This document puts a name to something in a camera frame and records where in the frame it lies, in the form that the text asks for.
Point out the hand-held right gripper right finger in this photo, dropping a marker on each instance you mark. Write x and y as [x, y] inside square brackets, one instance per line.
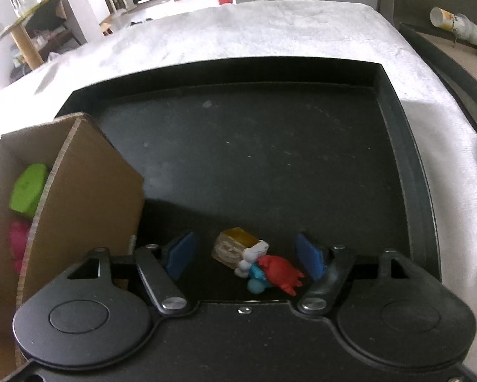
[310, 254]

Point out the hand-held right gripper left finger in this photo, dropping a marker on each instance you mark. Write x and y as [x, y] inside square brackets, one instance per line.
[179, 254]

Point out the blue figurine with red crab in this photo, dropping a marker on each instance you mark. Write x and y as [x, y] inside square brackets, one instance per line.
[270, 270]

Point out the brown cardboard box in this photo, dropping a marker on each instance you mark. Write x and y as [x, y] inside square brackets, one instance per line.
[95, 191]

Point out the black tray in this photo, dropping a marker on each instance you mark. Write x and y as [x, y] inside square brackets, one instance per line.
[262, 147]

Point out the pink toy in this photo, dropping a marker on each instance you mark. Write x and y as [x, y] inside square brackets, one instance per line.
[18, 242]

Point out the green toy block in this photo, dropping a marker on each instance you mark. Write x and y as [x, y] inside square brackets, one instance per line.
[25, 191]

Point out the wooden side table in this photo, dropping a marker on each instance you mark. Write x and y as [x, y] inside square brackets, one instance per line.
[27, 43]

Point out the brown board with dark frame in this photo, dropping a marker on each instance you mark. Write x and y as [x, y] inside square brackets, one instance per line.
[457, 59]

